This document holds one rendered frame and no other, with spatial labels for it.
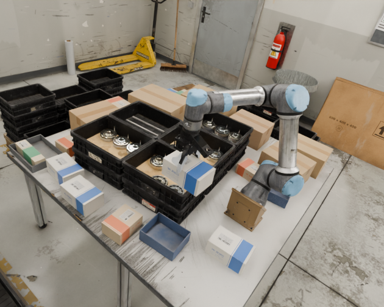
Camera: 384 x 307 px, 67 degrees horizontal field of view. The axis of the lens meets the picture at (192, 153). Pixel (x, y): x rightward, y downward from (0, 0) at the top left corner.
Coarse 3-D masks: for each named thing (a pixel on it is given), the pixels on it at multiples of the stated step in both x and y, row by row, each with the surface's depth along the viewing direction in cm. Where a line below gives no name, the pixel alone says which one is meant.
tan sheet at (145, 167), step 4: (148, 160) 171; (144, 164) 168; (148, 164) 168; (140, 168) 165; (144, 168) 165; (148, 168) 166; (144, 172) 162; (148, 172) 163; (152, 172) 163; (156, 172) 164; (160, 172) 164; (164, 176) 162; (168, 180) 160; (168, 184) 158; (172, 184) 158; (176, 184) 158
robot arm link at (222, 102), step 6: (210, 96) 110; (216, 96) 112; (222, 96) 113; (228, 96) 114; (216, 102) 111; (222, 102) 112; (228, 102) 113; (216, 108) 112; (222, 108) 113; (228, 108) 115
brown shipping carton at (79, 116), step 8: (96, 104) 209; (104, 104) 211; (112, 104) 213; (72, 112) 196; (80, 112) 197; (88, 112) 199; (96, 112) 200; (104, 112) 202; (72, 120) 199; (80, 120) 191; (88, 120) 191; (72, 128) 204
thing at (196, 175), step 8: (176, 152) 130; (168, 160) 125; (192, 160) 127; (200, 160) 128; (168, 168) 126; (176, 168) 123; (184, 168) 122; (192, 168) 123; (200, 168) 124; (208, 168) 125; (168, 176) 128; (176, 176) 125; (184, 176) 122; (192, 176) 119; (200, 176) 119; (208, 176) 123; (184, 184) 124; (192, 184) 120; (200, 184) 119; (208, 184) 127; (192, 192) 123; (200, 192) 124
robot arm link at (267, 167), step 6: (264, 162) 155; (270, 162) 153; (258, 168) 157; (264, 168) 153; (270, 168) 151; (258, 174) 153; (264, 174) 151; (270, 174) 148; (258, 180) 152; (264, 180) 151
